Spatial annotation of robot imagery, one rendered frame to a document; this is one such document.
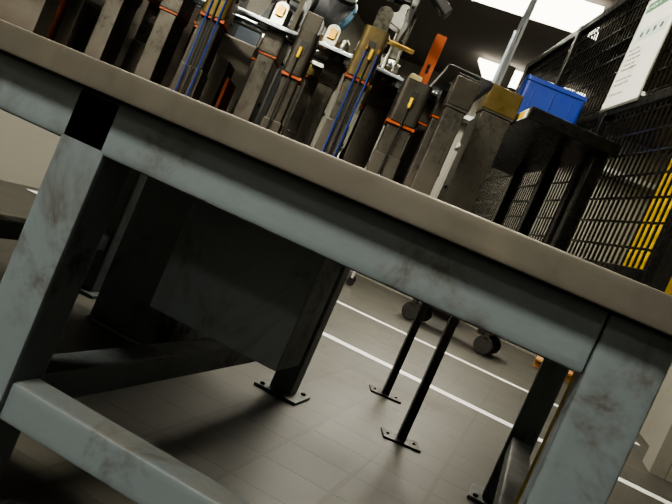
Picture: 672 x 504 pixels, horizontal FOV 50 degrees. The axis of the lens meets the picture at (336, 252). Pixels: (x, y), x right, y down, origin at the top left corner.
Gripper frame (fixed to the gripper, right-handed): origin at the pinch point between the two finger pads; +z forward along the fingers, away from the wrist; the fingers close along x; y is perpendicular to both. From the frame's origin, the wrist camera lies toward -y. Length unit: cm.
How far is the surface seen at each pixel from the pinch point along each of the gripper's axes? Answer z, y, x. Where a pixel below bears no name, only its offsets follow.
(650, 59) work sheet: -14, -54, 18
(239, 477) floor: 110, -5, 25
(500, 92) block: 6.1, -25.9, 16.9
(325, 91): 19.7, 12.3, 2.1
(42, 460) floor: 110, 31, 53
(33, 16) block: 33, 77, 21
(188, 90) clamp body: 34, 39, 22
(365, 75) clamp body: 16.3, 4.3, 25.0
